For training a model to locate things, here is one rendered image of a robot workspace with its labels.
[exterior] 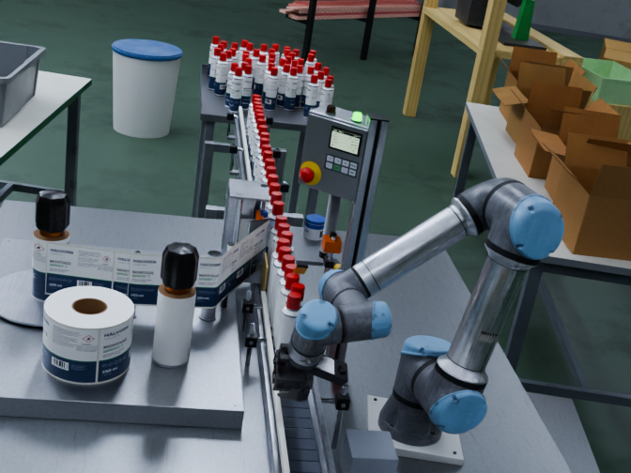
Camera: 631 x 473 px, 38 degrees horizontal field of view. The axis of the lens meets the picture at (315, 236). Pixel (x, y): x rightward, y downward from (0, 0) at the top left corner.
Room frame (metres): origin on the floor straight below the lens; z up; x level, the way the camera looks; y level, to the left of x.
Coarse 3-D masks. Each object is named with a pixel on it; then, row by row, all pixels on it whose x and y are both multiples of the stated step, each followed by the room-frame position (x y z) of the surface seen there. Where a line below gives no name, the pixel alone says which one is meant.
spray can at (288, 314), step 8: (288, 296) 1.93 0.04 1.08; (296, 296) 1.93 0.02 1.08; (288, 304) 1.92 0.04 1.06; (296, 304) 1.92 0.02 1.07; (288, 312) 1.92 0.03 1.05; (296, 312) 1.92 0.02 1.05; (280, 320) 1.93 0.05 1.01; (288, 320) 1.91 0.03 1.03; (280, 328) 1.92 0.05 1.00; (288, 328) 1.91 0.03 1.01; (280, 336) 1.92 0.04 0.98; (288, 336) 1.91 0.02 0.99
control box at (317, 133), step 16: (320, 112) 2.14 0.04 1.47; (336, 112) 2.16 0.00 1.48; (352, 112) 2.19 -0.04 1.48; (320, 128) 2.12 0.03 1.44; (352, 128) 2.08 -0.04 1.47; (304, 144) 2.13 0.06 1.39; (320, 144) 2.11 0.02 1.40; (304, 160) 2.13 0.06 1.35; (320, 160) 2.11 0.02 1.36; (352, 160) 2.08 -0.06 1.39; (320, 176) 2.11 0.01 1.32; (336, 176) 2.09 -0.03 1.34; (336, 192) 2.09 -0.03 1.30; (352, 192) 2.07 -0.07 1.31
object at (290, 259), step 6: (288, 258) 2.13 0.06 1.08; (294, 258) 2.14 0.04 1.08; (282, 264) 2.13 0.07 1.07; (294, 264) 2.13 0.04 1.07; (282, 270) 2.13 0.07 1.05; (276, 276) 2.13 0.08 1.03; (282, 276) 2.11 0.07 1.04; (276, 282) 2.13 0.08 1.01; (276, 288) 2.12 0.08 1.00; (276, 294) 2.12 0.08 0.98; (270, 318) 2.13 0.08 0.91; (270, 324) 2.12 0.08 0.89
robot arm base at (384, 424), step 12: (396, 396) 1.80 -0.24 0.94; (384, 408) 1.82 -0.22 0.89; (396, 408) 1.79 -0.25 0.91; (408, 408) 1.77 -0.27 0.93; (420, 408) 1.77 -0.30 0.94; (384, 420) 1.79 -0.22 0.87; (396, 420) 1.78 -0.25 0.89; (408, 420) 1.76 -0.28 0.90; (420, 420) 1.76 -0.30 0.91; (396, 432) 1.76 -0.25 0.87; (408, 432) 1.75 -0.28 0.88; (420, 432) 1.76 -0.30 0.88; (432, 432) 1.78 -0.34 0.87; (408, 444) 1.75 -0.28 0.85; (420, 444) 1.75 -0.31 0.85; (432, 444) 1.77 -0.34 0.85
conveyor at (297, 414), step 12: (288, 408) 1.77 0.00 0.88; (300, 408) 1.78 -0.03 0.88; (288, 420) 1.72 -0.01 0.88; (300, 420) 1.73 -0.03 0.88; (276, 432) 1.71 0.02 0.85; (288, 432) 1.68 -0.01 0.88; (300, 432) 1.69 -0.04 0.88; (312, 432) 1.69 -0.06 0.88; (288, 444) 1.64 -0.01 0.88; (300, 444) 1.64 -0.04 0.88; (312, 444) 1.65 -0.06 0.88; (288, 456) 1.59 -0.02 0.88; (300, 456) 1.60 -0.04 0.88; (312, 456) 1.61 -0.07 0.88; (300, 468) 1.56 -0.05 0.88; (312, 468) 1.57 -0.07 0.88
